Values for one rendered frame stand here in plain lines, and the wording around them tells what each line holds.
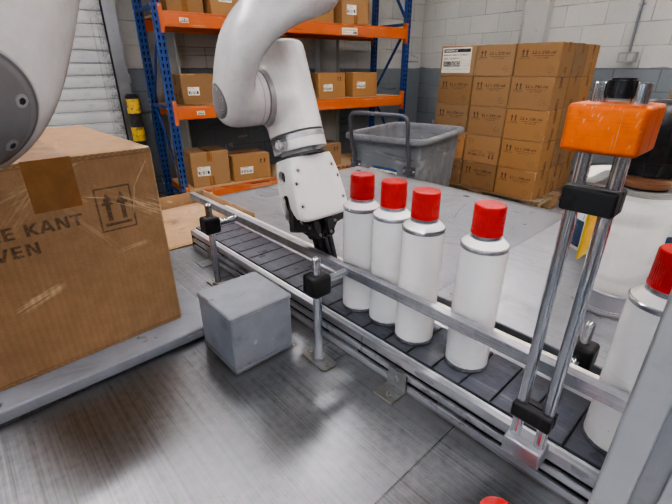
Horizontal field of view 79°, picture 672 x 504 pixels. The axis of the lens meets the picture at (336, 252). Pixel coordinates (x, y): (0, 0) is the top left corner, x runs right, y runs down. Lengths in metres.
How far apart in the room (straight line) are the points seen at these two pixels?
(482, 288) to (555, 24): 5.15
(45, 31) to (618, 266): 0.67
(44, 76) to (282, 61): 0.39
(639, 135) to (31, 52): 0.34
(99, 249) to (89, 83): 3.85
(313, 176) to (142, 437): 0.41
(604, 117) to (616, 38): 4.96
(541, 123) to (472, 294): 3.45
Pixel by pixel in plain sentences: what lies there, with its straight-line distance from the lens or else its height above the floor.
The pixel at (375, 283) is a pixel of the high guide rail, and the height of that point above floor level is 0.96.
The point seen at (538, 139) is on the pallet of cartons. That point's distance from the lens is 3.89.
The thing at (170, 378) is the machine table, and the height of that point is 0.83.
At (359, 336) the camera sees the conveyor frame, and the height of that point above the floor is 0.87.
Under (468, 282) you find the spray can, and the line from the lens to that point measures 0.47.
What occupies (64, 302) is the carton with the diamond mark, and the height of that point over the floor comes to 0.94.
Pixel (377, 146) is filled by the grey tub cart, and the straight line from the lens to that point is 2.84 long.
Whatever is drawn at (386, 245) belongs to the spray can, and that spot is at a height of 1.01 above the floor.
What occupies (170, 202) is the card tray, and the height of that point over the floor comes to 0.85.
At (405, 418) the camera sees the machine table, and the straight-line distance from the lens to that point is 0.53.
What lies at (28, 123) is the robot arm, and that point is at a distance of 0.30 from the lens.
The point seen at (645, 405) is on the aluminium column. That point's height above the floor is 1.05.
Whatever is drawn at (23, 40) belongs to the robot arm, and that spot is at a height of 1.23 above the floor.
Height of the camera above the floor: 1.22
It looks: 24 degrees down
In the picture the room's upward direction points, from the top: straight up
